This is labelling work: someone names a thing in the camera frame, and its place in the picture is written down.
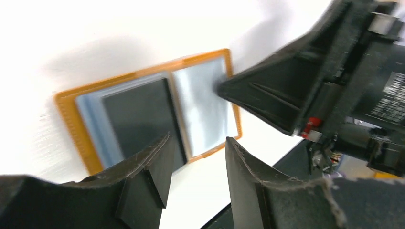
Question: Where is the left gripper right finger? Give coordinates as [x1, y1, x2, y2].
[225, 137, 405, 229]

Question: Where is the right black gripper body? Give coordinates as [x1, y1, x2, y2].
[305, 2, 405, 177]

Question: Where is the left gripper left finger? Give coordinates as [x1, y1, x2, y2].
[0, 135, 175, 229]

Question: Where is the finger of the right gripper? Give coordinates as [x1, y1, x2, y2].
[216, 30, 336, 136]

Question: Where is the dark card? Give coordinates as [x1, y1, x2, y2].
[102, 78, 187, 171]

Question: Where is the tan leather card holder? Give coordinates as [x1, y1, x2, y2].
[54, 48, 233, 175]

